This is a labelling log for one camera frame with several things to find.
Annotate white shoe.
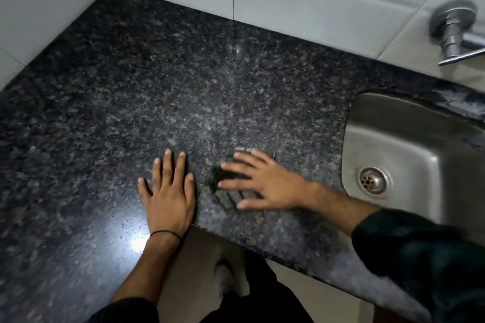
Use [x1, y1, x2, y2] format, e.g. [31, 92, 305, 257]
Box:
[213, 259, 238, 300]

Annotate person's left hand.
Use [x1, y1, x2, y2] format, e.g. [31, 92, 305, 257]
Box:
[138, 149, 196, 238]

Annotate dark scouring pad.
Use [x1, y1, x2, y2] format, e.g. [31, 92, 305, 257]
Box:
[211, 146, 277, 210]

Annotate chrome wall tap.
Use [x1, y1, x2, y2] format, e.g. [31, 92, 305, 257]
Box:
[428, 0, 485, 67]

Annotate dark long-sleeved top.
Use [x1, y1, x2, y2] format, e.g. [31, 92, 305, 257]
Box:
[88, 208, 485, 323]

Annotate person's left forearm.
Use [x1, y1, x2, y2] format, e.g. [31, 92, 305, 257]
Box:
[108, 234, 181, 306]

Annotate person's right forearm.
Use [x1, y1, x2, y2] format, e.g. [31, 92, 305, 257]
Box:
[306, 182, 380, 235]

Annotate black trousers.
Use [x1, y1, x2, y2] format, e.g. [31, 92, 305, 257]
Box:
[200, 250, 316, 323]

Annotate round metal sink drain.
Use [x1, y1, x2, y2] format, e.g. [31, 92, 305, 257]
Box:
[358, 166, 393, 196]

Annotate black wrist band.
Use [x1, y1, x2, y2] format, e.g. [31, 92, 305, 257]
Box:
[149, 230, 182, 240]

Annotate person's right hand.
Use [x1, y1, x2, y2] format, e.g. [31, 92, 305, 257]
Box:
[217, 150, 310, 210]

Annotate stainless steel sink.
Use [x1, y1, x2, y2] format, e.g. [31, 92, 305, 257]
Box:
[341, 92, 485, 246]

